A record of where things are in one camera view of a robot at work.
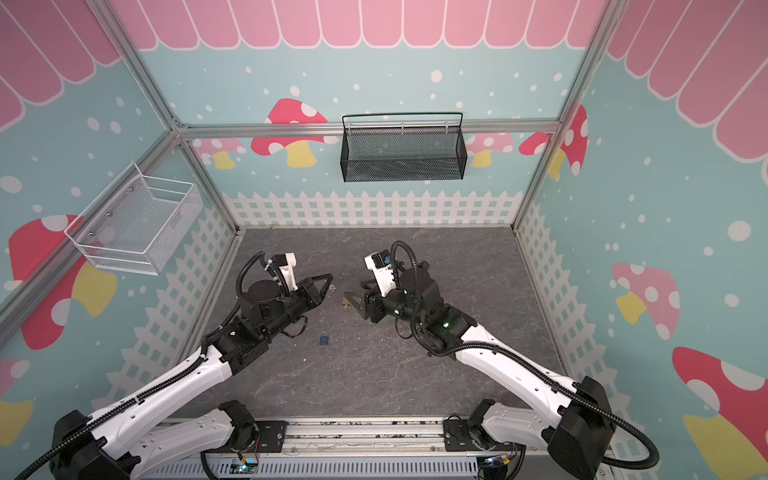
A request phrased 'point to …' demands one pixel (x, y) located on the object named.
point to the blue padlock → (324, 340)
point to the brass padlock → (346, 305)
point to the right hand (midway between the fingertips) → (352, 290)
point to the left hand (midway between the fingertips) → (335, 282)
